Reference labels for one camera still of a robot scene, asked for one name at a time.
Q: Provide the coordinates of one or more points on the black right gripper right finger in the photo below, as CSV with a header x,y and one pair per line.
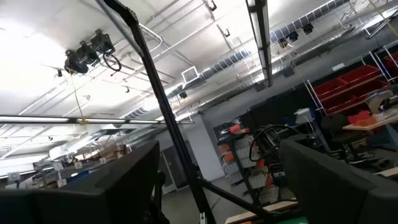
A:
x,y
335,193

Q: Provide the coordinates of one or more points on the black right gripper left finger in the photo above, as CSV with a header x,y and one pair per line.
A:
x,y
124,186

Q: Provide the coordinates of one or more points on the shelf with cardboard boxes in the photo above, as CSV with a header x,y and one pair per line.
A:
x,y
77,165

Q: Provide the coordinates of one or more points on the grey cabinet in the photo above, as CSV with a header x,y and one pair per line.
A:
x,y
177,168

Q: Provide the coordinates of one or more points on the black office chair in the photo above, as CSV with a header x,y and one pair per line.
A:
x,y
339,127

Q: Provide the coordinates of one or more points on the wooden desk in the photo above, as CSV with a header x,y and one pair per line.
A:
x,y
370,124

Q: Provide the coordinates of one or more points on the orange-red items on desk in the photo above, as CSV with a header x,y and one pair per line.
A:
x,y
360,119

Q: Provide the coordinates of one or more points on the wooden tabletop edge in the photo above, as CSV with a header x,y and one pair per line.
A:
x,y
248,214

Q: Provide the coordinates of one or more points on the black rack with white bins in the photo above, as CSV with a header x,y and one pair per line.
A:
x,y
245,168

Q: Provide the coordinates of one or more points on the red storage bin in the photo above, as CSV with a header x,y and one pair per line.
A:
x,y
329,87
360,74

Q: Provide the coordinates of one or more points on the long LED light bar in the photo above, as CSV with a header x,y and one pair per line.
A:
x,y
259,31
31,119

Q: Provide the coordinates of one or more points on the white ceiling vent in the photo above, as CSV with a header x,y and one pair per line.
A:
x,y
190,74

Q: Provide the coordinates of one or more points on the black frame post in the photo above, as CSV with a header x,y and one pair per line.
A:
x,y
164,109

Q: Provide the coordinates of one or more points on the black frame diagonal brace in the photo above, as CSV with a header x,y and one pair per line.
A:
x,y
236,199

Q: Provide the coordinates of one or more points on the white shelving frame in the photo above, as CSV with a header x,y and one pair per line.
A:
x,y
311,93

